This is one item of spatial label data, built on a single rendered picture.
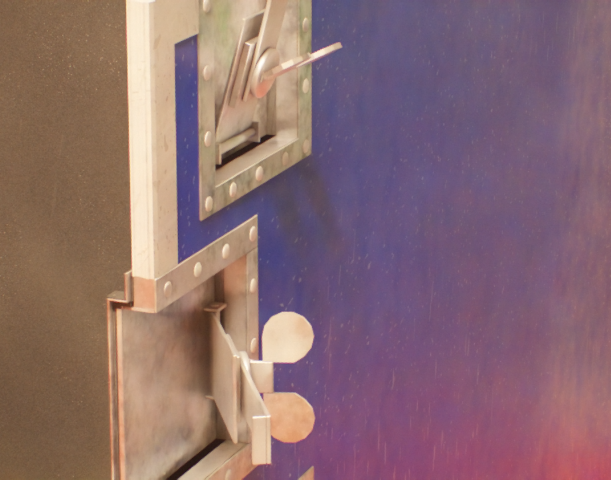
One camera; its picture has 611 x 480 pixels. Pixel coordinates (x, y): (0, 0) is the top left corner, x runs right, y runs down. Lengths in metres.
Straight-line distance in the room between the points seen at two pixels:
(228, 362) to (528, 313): 0.52
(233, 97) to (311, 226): 0.12
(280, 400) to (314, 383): 0.13
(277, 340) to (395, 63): 0.24
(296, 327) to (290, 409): 0.04
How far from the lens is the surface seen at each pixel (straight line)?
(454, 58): 1.36
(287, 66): 1.05
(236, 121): 1.10
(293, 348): 1.07
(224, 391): 1.08
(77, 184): 2.18
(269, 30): 1.08
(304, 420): 1.08
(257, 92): 1.09
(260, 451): 1.01
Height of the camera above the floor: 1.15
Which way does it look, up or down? 17 degrees down
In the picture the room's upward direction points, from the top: straight up
